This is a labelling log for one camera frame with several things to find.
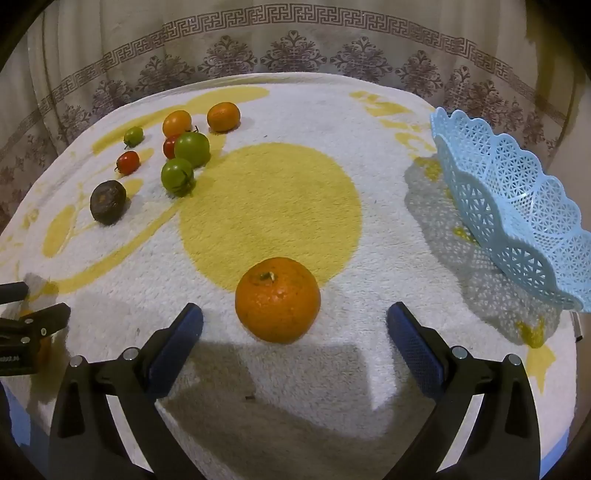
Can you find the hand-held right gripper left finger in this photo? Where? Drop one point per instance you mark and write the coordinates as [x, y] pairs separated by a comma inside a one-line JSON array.
[[178, 350]]

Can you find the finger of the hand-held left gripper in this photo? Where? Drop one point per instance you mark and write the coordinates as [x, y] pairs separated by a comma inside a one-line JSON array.
[[13, 292], [48, 318]]

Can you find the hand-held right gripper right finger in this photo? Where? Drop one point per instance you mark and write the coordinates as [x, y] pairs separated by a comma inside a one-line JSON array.
[[413, 350]]

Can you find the large orange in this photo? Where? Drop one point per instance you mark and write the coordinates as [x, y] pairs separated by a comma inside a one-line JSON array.
[[277, 300]]

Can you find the dark brown passion fruit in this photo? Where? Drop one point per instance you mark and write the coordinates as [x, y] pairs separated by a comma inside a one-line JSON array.
[[108, 201]]

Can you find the red tomato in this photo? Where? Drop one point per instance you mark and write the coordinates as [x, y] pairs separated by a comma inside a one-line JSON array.
[[128, 162], [169, 146]]

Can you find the large green tomato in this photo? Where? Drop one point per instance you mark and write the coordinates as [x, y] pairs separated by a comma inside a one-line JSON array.
[[192, 149], [177, 177]]

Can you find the light blue plastic lattice basket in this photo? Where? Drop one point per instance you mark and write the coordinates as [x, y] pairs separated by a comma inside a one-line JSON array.
[[512, 194]]

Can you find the white yellow printed towel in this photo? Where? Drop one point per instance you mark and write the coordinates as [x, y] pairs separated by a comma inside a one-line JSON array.
[[286, 207]]

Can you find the small green tomato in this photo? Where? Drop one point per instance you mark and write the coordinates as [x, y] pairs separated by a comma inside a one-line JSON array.
[[133, 135]]

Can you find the yellow-orange tomato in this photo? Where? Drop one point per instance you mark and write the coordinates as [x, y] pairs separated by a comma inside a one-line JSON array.
[[177, 122]]

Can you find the round orange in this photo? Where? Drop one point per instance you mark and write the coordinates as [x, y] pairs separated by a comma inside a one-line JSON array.
[[223, 117]]

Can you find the beige patterned curtain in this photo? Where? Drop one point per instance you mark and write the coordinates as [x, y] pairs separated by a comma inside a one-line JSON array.
[[295, 41]]

